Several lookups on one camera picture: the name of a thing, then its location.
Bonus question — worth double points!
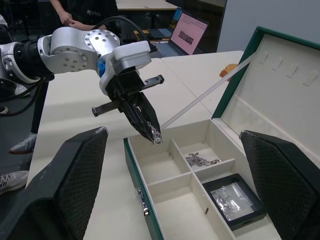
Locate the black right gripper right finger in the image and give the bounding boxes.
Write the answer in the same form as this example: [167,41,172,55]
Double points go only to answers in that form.
[239,129,320,240]

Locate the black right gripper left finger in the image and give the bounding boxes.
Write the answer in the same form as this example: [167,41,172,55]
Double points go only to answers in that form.
[0,126,110,240]

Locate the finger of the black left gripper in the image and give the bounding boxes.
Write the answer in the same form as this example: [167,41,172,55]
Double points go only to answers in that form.
[122,99,157,144]
[134,91,162,136]

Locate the silver chain with ring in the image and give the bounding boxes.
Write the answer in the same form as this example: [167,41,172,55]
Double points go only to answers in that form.
[145,120,164,146]

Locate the white lid ribbon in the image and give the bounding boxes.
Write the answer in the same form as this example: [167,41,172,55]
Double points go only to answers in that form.
[159,55,252,130]

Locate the silver jewellery in display case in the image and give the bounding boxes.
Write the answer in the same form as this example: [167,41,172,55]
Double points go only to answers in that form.
[215,191,241,214]

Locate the black display case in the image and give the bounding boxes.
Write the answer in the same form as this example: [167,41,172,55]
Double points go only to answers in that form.
[201,173,268,232]

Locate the green jewelry box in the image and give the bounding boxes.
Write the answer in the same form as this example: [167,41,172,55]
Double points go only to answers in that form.
[123,25,320,240]

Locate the person's bare hand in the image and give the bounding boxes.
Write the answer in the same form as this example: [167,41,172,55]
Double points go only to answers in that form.
[60,9,76,26]

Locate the white mesh shoe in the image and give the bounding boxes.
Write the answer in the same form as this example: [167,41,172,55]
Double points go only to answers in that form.
[0,170,30,196]

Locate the dark blue flat case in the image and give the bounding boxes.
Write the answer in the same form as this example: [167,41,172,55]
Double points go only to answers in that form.
[149,28,174,41]

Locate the person in black shirt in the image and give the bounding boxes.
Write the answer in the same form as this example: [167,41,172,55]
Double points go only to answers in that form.
[48,0,119,31]

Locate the open laptop with pink screen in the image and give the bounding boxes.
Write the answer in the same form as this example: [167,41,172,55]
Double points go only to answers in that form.
[151,7,210,58]

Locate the black table leg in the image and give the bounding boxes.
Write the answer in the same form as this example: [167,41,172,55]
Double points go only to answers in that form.
[30,79,49,135]

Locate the orange object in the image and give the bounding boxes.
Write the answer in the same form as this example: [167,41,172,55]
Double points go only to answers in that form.
[219,63,239,77]

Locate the white perforated shoe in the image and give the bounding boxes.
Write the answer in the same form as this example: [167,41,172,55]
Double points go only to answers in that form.
[13,83,31,97]

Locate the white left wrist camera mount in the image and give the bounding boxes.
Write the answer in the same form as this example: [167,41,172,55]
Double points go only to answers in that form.
[99,40,153,94]

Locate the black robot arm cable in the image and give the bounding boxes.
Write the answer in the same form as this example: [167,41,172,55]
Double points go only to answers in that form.
[92,15,152,45]

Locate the black floor cable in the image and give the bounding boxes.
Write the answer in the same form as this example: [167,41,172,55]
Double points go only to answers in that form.
[0,74,49,118]

